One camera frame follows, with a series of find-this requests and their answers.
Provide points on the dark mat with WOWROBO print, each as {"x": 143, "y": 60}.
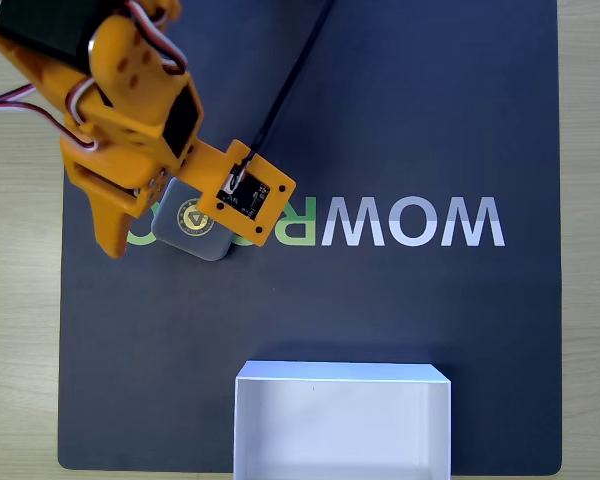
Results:
{"x": 380, "y": 125}

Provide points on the white cardboard box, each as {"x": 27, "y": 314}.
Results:
{"x": 340, "y": 430}

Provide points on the grey square usb device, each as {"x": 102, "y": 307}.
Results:
{"x": 180, "y": 237}

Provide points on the orange camera mount with board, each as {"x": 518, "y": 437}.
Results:
{"x": 215, "y": 165}

